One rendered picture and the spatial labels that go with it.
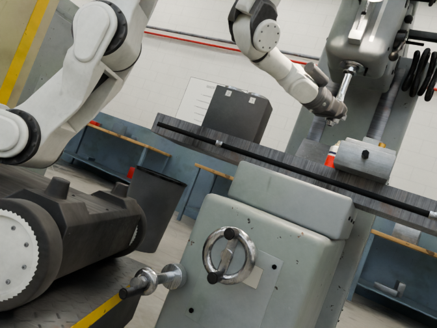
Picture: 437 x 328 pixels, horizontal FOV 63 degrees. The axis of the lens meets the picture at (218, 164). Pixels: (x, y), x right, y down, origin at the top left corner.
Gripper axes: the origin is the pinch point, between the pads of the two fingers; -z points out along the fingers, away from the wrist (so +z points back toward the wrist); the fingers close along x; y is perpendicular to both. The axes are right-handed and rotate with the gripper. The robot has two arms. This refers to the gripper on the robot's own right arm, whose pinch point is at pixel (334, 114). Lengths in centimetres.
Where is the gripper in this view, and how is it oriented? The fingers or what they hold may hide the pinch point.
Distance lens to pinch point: 131.4
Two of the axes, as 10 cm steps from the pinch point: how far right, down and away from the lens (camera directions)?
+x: -6.5, -2.2, 7.3
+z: -6.7, -2.9, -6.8
